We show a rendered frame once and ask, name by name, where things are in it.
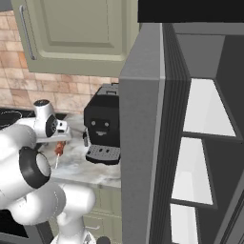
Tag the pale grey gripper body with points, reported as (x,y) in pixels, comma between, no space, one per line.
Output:
(55,137)

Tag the brown kebab skewer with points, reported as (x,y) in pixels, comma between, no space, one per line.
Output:
(59,147)

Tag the grey fridge with white shelves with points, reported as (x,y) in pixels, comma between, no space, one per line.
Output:
(219,127)

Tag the black panel above fridge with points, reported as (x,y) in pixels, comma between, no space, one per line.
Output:
(190,10)

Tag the black oven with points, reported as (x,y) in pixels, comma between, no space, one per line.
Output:
(19,230)

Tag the olive green drawer front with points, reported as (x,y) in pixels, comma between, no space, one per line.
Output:
(108,219)

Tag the grey freezer door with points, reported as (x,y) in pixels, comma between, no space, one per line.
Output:
(141,143)

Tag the black hob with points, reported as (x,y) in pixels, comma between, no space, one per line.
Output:
(12,115)

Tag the black coffee machine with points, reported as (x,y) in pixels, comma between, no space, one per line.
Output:
(101,117)

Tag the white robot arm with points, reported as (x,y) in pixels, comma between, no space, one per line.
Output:
(22,165)

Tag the olive green cupboard door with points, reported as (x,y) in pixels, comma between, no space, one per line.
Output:
(79,35)

